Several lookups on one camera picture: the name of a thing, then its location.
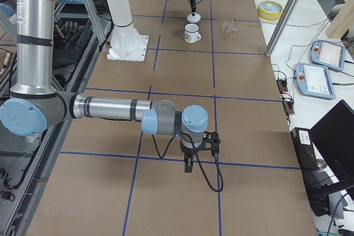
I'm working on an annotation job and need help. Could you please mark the yellow rimmed bowl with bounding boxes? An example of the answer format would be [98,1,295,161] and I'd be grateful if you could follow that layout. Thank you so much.
[257,1,283,21]

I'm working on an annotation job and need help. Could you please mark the black computer box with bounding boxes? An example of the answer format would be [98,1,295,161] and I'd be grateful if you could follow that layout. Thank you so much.
[290,127,318,171]

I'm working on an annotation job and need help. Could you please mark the white mug lid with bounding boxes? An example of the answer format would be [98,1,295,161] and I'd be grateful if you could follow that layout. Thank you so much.
[186,12,201,23]

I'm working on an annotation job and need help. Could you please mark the wooden beam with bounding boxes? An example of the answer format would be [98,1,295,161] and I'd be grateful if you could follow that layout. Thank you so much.
[326,0,353,39]

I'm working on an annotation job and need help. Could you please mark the white pedestal column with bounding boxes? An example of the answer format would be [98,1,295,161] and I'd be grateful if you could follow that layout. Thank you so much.
[107,0,149,62]

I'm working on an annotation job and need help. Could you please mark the aluminium frame post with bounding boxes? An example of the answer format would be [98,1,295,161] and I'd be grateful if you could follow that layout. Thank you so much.
[265,0,299,57]

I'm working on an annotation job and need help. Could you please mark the orange adapter far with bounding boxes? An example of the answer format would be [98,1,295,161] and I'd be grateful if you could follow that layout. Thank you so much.
[277,79,288,93]

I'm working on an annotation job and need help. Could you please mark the clear plastic funnel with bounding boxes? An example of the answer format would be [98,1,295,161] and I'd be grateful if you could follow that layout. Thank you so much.
[221,19,237,33]

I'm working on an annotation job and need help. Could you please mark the white enamel mug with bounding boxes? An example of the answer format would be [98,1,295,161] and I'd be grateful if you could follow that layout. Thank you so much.
[184,23,201,43]

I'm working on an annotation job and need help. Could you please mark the far teach pendant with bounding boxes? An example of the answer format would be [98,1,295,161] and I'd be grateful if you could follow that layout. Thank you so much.
[310,40,345,72]

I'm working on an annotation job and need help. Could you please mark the black monitor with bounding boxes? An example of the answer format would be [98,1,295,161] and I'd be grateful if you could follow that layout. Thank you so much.
[309,99,353,177]

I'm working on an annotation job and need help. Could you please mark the teach pendant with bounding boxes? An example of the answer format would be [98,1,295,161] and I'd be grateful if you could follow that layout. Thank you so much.
[295,62,336,99]
[310,40,345,72]

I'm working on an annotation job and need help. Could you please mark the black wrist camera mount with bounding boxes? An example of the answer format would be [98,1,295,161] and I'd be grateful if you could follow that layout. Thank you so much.
[198,131,221,161]

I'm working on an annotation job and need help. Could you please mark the near teach pendant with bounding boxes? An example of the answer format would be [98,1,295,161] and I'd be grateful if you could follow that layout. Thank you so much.
[295,62,336,99]

